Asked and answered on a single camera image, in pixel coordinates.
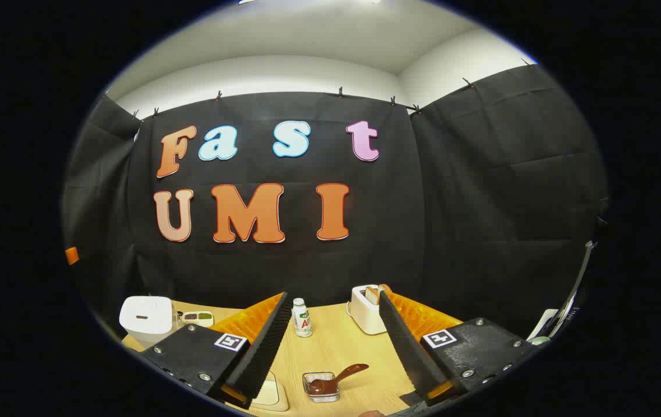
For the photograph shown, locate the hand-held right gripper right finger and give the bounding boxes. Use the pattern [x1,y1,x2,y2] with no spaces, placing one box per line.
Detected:
[378,290,531,406]

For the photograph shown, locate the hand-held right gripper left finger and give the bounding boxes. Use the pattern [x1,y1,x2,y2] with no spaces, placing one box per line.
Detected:
[142,291,294,409]

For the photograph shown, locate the brown wooden spoon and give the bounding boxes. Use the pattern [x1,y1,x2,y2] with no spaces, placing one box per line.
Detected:
[308,364,370,396]

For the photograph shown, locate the metal wire chopstick holder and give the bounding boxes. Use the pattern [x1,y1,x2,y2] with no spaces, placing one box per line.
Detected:
[302,371,341,403]

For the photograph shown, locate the white rice cooker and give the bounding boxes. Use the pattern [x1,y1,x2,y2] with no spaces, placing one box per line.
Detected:
[119,296,179,349]

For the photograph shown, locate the white green drink bottle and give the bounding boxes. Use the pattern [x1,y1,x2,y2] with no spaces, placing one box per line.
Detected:
[292,298,313,338]

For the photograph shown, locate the beige tray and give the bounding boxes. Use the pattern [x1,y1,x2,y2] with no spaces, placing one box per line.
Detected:
[251,371,289,412]

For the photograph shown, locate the cream toaster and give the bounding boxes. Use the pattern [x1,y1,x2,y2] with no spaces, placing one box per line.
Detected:
[346,285,389,335]

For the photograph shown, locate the black backdrop cloth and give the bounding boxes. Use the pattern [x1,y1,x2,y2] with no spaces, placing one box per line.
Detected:
[63,64,608,348]

